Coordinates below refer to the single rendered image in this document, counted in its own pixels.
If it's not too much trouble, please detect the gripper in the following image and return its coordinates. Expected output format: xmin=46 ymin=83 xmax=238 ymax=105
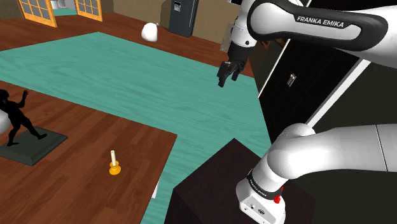
xmin=216 ymin=41 xmax=251 ymax=88

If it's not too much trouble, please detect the dark grey refrigerator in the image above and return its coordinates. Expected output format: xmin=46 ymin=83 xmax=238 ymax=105
xmin=168 ymin=0 xmax=200 ymax=38

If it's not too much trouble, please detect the white round bag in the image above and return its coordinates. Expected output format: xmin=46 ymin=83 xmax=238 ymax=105
xmin=141 ymin=22 xmax=160 ymax=43

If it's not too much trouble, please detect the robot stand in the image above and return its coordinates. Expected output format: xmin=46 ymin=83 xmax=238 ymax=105
xmin=164 ymin=138 xmax=316 ymax=224

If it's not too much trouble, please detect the white candle in yellow holder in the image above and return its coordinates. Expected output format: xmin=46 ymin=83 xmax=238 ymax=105
xmin=108 ymin=150 xmax=122 ymax=176

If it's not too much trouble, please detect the orange framed glass door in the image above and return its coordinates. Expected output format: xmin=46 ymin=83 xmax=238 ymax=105
xmin=74 ymin=0 xmax=104 ymax=22
xmin=17 ymin=0 xmax=58 ymax=29

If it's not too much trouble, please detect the black human figure statue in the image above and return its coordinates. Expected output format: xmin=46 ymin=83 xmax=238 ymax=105
xmin=0 ymin=89 xmax=69 ymax=167

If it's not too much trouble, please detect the white round object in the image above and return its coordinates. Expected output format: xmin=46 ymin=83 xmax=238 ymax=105
xmin=0 ymin=109 xmax=12 ymax=136

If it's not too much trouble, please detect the black cabinet with metal handle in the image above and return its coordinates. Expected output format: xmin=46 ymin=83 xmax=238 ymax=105
xmin=247 ymin=0 xmax=397 ymax=224

